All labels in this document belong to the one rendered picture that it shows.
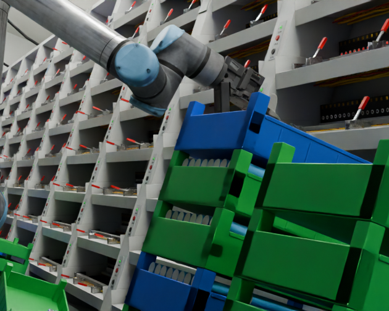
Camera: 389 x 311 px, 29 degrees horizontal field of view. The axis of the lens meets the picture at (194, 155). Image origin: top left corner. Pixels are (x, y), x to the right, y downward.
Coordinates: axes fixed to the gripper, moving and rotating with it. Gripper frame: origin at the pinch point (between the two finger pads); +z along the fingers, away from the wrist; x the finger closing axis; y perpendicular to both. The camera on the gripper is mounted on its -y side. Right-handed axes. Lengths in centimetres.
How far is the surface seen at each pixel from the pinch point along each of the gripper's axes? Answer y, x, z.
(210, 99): 15, 60, 4
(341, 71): 14.6, -15.9, 3.5
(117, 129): 10, 156, 5
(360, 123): 1.4, -27.5, 7.5
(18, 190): -23, 324, 9
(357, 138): -3.6, -31.2, 5.9
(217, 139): -33, -76, -42
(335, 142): -4.1, -22.9, 6.1
